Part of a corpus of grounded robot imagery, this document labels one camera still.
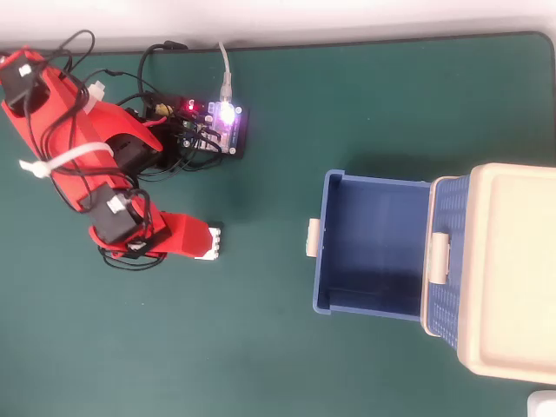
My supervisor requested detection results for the beige plastic drawer cabinet frame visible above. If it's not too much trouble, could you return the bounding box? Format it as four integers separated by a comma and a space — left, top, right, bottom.
419, 162, 556, 386

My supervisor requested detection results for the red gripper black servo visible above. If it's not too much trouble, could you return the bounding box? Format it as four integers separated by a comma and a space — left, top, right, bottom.
88, 189, 215, 261

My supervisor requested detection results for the robot controller circuit board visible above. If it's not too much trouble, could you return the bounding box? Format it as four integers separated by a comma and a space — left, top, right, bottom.
142, 90, 252, 161

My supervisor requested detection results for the blue wicker drawer beige handle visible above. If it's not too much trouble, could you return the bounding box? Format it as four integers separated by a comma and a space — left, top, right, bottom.
303, 169, 434, 323
422, 175, 473, 351

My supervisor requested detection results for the white USB cable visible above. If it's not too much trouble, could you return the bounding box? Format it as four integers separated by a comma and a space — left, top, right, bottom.
216, 40, 236, 105

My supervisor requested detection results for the black power cable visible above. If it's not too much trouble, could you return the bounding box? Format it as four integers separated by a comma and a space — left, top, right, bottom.
137, 39, 189, 105

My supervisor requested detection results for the white object corner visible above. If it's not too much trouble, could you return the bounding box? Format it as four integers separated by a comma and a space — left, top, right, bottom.
526, 389, 556, 417

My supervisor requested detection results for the white toy brick cube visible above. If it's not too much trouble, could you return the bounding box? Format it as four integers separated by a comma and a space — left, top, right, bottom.
194, 221, 225, 262

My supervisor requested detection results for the black servo cable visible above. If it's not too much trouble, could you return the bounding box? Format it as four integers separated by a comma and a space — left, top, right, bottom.
43, 29, 96, 88

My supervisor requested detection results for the green table mat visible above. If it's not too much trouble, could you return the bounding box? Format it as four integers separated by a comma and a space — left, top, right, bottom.
0, 30, 556, 417

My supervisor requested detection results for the white zip tie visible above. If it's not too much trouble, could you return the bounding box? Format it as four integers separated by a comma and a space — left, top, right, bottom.
83, 79, 108, 116
18, 142, 115, 180

